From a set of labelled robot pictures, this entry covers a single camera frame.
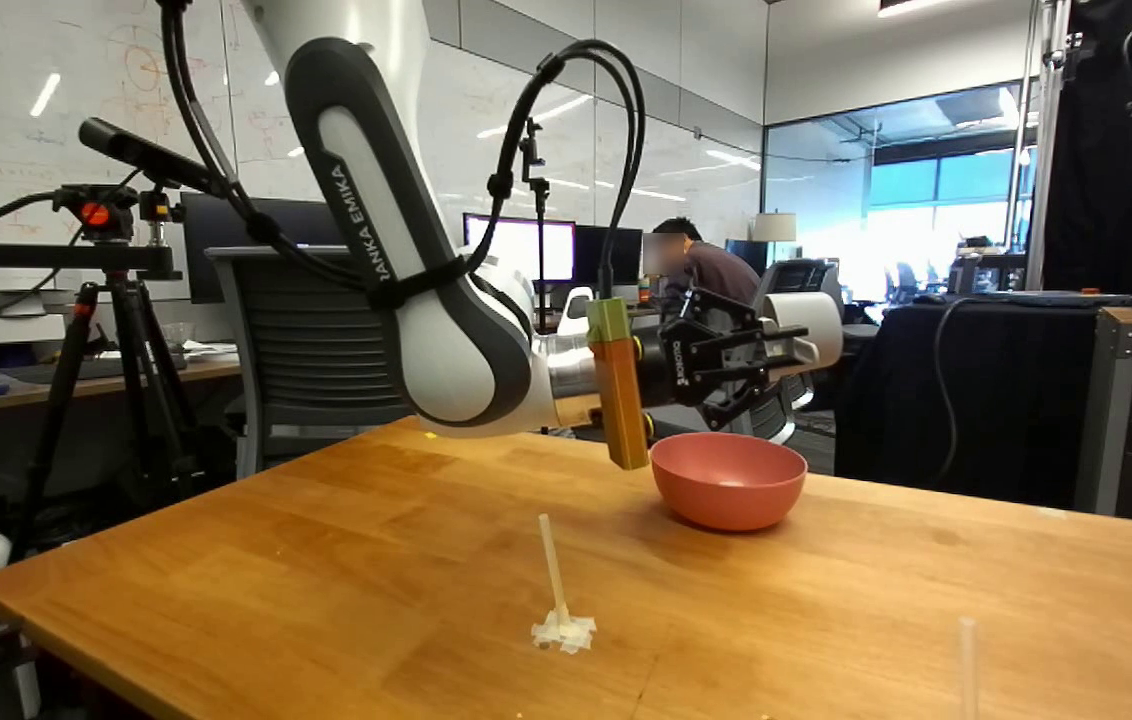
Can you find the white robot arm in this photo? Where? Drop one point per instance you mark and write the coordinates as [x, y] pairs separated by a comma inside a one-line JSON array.
[[364, 200]]

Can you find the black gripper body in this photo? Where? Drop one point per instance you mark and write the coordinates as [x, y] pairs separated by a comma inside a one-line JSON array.
[[685, 367]]

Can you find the black curtain backdrop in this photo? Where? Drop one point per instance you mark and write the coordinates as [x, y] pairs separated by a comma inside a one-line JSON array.
[[1109, 162]]

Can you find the man in dark shirt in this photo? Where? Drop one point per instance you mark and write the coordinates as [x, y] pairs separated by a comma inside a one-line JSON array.
[[710, 272]]

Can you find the pink bowl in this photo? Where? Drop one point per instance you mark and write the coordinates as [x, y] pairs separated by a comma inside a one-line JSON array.
[[730, 486]]

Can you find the black bar camera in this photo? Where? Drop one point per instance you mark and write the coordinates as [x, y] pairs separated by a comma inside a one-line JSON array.
[[151, 159]]

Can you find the brown office desk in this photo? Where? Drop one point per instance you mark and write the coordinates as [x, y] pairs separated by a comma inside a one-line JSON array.
[[5, 395]]

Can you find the grey office chair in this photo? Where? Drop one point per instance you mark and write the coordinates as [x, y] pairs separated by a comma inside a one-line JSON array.
[[311, 361]]

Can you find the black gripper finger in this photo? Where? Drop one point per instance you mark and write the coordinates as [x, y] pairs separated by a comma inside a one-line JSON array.
[[751, 344], [745, 403]]

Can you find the black camera tripod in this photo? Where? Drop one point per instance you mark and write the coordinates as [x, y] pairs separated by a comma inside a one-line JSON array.
[[125, 285]]

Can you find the yellow tape strip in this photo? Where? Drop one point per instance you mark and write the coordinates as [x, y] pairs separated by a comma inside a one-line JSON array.
[[429, 430]]

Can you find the white tape patch with stick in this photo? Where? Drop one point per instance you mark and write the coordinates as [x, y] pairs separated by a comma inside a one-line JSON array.
[[565, 632]]

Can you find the large glass window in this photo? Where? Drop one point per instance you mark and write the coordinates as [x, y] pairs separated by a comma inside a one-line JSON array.
[[936, 186]]

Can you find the blue partition panel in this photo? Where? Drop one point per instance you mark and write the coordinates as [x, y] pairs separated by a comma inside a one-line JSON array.
[[275, 219]]

